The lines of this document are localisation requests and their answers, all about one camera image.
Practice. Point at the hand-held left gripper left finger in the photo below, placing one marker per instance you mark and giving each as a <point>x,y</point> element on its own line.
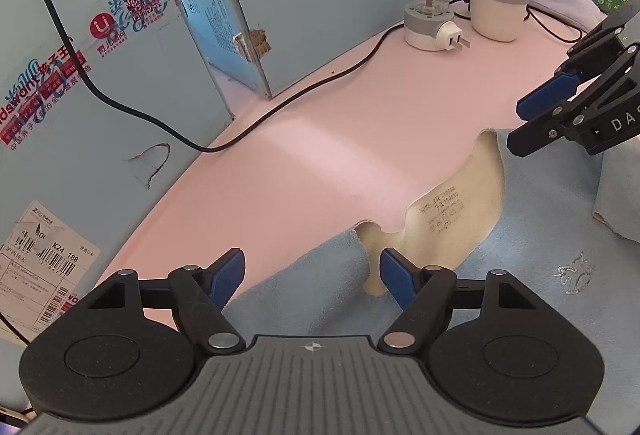
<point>227,276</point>

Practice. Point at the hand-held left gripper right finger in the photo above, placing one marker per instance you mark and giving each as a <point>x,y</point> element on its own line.
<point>397,277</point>

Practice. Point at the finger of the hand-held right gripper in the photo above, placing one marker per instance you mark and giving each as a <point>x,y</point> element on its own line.
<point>545,95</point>
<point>535,140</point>

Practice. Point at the lilac cloth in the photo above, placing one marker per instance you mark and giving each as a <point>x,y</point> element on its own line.
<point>575,10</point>

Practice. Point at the white plug-in adapter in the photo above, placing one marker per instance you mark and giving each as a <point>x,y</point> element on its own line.
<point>425,22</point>

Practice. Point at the large light blue cardboard box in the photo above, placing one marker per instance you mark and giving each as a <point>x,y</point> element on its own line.
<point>100,115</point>

